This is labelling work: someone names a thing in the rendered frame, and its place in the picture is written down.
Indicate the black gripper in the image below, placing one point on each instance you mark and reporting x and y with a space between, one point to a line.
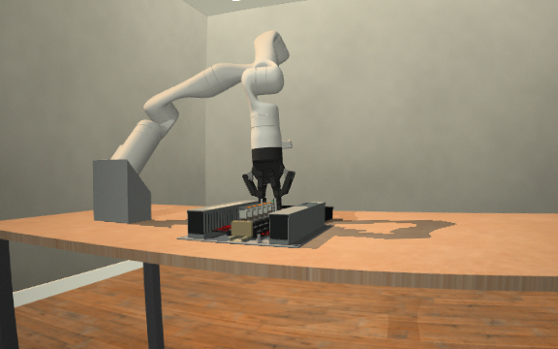
268 168

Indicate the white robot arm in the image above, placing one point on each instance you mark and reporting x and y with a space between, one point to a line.
256 80

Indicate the black tray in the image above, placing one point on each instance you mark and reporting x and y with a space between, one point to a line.
328 212

